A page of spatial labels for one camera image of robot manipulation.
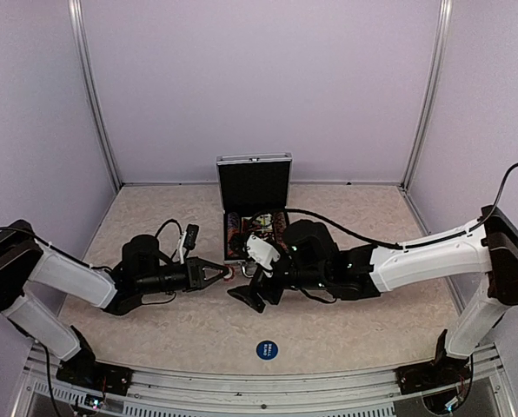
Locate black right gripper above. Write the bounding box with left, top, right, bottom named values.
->
left=226, top=244, right=328, bottom=314

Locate single orange poker chip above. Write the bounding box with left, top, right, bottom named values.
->
left=222, top=266, right=235, bottom=281

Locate blue small blind button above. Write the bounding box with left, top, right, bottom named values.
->
left=256, top=340, right=279, bottom=361

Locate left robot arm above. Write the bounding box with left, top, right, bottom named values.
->
left=0, top=220, right=230, bottom=387

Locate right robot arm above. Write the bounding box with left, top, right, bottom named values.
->
left=228, top=206, right=518, bottom=386

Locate orange chip row in case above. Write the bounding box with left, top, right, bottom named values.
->
left=227, top=228, right=241, bottom=259

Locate purple chip row in case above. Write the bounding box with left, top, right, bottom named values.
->
left=227, top=212, right=241, bottom=230

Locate brown black chip row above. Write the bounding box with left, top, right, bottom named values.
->
left=272, top=211, right=288, bottom=239

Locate aluminium poker case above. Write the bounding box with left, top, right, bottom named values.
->
left=216, top=152, right=292, bottom=266

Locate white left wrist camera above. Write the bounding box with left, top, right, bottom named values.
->
left=177, top=224, right=199, bottom=264

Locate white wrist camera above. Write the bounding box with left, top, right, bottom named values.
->
left=245, top=235, right=281, bottom=277
left=177, top=224, right=199, bottom=264

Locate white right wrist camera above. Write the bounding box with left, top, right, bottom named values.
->
left=245, top=235, right=281, bottom=277

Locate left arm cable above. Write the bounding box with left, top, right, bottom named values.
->
left=0, top=217, right=186, bottom=305

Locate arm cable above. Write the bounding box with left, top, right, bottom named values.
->
left=0, top=217, right=186, bottom=305
left=248, top=161, right=518, bottom=305

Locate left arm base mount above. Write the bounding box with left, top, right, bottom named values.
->
left=56, top=326, right=134, bottom=396

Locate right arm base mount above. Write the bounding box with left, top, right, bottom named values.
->
left=395, top=329, right=471, bottom=395

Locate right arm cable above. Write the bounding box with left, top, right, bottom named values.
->
left=248, top=161, right=518, bottom=305

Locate left aluminium corner post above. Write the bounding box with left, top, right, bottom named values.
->
left=68, top=0, right=123, bottom=193

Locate aluminium corner post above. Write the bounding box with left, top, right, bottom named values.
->
left=401, top=0, right=454, bottom=194
left=68, top=0, right=123, bottom=193

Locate right aluminium corner post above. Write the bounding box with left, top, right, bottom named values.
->
left=401, top=0, right=454, bottom=194

